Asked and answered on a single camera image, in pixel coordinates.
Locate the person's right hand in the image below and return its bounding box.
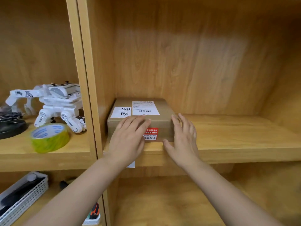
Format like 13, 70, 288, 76
163, 113, 200, 169

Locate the person's left hand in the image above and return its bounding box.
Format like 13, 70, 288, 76
103, 114, 152, 167

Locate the brown cardboard box with labels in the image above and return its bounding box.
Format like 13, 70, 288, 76
107, 98, 181, 143

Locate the person's right forearm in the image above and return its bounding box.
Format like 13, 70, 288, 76
185, 160, 284, 226

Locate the person's left forearm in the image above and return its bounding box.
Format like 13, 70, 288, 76
23, 158, 135, 226

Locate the wooden shelf unit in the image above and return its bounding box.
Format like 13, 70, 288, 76
0, 0, 301, 226

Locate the white toy robot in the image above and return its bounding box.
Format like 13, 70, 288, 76
5, 81, 87, 134

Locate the yellow-green tape roll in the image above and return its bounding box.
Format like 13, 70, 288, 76
30, 123, 70, 153

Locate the orange and black tool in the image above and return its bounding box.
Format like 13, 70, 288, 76
89, 202, 100, 220

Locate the small white tray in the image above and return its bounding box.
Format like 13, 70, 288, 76
82, 213, 101, 226

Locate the black round stand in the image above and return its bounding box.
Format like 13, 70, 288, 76
0, 119, 29, 140

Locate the black folding tool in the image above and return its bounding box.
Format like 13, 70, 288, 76
0, 111, 26, 122

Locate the white plastic mesh basket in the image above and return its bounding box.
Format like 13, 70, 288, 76
0, 171, 49, 226

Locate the black item in basket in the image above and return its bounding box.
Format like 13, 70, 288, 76
0, 178, 45, 216

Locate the black tool handle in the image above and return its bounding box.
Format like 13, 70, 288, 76
59, 179, 78, 190

